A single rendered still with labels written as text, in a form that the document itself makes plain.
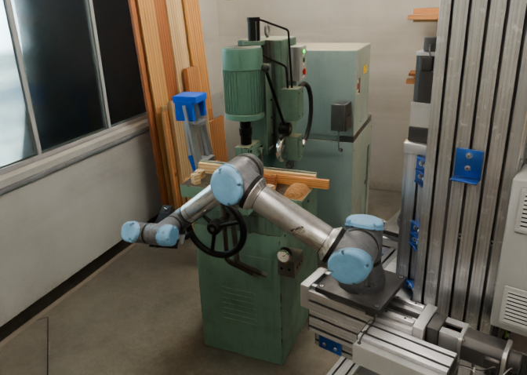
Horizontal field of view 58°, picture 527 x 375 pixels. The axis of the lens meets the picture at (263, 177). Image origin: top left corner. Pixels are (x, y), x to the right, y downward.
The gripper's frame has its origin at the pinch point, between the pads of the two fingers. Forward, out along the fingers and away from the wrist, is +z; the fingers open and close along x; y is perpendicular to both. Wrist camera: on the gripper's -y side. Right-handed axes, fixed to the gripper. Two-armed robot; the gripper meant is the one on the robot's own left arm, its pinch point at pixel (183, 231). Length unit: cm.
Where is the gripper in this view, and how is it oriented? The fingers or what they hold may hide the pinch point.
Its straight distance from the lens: 201.2
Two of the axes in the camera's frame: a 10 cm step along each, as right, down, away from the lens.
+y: -1.0, 9.9, -1.3
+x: 9.1, 0.4, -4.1
